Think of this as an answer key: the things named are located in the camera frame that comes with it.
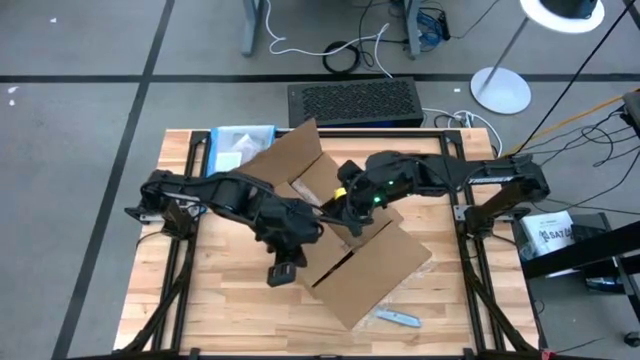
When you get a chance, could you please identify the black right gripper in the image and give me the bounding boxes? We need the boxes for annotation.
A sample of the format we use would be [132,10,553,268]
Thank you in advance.
[319,151,419,239]

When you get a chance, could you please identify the black power strip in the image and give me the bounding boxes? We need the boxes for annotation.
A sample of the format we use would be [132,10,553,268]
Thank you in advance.
[435,10,452,42]

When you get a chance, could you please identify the blue cable bundle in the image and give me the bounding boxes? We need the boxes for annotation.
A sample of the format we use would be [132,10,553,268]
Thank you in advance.
[416,7,447,52]

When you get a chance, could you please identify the black cable coil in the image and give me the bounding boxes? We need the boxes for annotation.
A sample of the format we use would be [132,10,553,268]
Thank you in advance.
[322,41,362,75]

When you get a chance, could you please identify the white floor cable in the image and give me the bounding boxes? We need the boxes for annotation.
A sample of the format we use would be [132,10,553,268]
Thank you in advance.
[262,0,396,81]

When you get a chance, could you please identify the grey mounting plate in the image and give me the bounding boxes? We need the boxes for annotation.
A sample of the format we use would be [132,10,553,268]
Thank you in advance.
[452,203,531,222]
[124,204,201,224]

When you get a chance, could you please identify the grey metal bar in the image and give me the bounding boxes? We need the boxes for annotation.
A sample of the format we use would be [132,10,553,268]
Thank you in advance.
[374,306,423,330]

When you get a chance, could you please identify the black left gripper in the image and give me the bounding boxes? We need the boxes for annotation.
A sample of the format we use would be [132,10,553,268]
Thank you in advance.
[253,196,325,288]

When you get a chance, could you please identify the yellow floor cable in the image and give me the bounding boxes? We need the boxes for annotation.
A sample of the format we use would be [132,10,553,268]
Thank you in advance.
[497,91,640,161]

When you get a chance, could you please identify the black tower on white base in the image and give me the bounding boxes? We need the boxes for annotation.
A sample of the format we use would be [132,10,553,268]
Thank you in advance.
[518,0,606,35]

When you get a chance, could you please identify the black cart frame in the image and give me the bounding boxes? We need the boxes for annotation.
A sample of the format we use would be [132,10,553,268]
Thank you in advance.
[519,212,640,321]

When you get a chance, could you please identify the white printed box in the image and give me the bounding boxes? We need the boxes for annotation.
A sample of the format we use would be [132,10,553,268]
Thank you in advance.
[519,209,576,261]

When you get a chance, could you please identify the grey desk leg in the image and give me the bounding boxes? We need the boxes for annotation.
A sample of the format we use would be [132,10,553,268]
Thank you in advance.
[402,0,424,61]
[241,0,266,58]

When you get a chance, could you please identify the black perforated computer tower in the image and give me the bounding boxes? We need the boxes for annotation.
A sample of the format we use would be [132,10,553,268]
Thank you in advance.
[286,77,425,130]

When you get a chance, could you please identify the mesh pouch with blue trim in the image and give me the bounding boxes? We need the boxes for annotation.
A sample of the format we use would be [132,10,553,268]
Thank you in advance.
[205,124,278,178]

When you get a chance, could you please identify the white round-base pole stand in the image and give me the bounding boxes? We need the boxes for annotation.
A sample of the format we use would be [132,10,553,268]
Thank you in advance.
[469,17,532,116]

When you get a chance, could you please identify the grey device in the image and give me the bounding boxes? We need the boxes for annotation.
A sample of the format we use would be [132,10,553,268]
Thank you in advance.
[621,91,640,139]

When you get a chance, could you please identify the brown cardboard box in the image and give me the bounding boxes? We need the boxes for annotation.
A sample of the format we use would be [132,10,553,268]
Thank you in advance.
[234,118,434,331]

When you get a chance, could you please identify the black metal table frame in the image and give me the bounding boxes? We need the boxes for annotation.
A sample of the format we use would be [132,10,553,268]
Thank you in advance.
[117,128,549,360]

